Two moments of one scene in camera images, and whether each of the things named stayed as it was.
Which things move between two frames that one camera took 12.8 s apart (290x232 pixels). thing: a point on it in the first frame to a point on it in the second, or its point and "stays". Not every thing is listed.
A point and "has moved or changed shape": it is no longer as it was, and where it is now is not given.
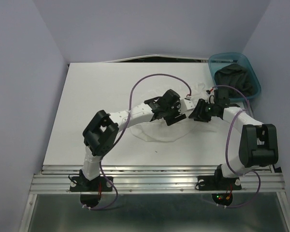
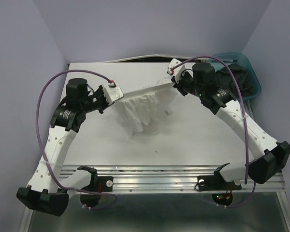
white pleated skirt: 158,131 has moved or changed shape
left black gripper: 169,120 to 100,91
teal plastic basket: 217,60 stays
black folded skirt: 234,75 stays
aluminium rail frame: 49,180 stays
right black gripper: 197,112 to 179,84
